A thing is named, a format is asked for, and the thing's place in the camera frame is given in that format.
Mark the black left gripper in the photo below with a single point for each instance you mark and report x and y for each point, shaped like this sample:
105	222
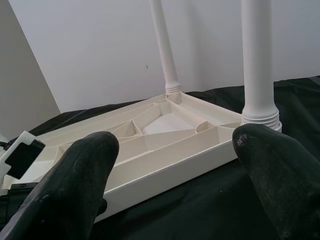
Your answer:
12	200

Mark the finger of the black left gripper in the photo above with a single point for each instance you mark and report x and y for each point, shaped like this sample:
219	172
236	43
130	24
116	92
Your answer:
103	207

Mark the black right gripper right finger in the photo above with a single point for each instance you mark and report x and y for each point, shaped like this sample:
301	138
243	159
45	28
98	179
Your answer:
287	185

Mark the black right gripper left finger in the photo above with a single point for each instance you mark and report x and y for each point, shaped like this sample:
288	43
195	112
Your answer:
65	190

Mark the white plastic table top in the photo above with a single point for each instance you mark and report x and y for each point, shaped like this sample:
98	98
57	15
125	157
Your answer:
162	155

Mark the white plastic table leg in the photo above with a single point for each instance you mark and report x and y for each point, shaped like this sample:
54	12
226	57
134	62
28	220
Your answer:
170	62
260	62

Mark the black table cover cloth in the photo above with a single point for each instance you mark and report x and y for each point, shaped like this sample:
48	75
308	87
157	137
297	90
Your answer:
212	200

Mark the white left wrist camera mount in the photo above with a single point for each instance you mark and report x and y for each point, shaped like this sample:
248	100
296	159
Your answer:
23	136

